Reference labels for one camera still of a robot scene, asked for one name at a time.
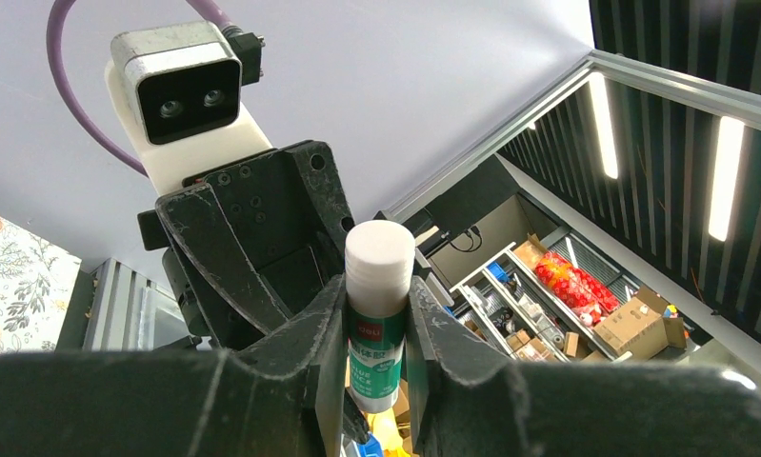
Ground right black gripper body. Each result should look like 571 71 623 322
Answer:
137 140 354 350

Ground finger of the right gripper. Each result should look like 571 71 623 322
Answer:
155 183 288 334

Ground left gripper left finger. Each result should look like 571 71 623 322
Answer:
0 276 346 456

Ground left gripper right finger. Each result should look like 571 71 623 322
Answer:
406 277 761 456

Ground green white glue stick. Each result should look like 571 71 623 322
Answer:
345 220 415 414

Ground metal storage shelf rack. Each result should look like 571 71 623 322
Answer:
450 230 699 363

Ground red patterned bag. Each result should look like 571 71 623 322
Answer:
534 251 621 323

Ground floral patterned table mat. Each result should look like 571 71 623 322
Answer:
0 216 82 355

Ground brown cardboard box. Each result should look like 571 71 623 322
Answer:
593 286 688 361

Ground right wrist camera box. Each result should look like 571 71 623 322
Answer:
106 20 271 195

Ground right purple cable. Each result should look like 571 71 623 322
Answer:
45 0 236 178

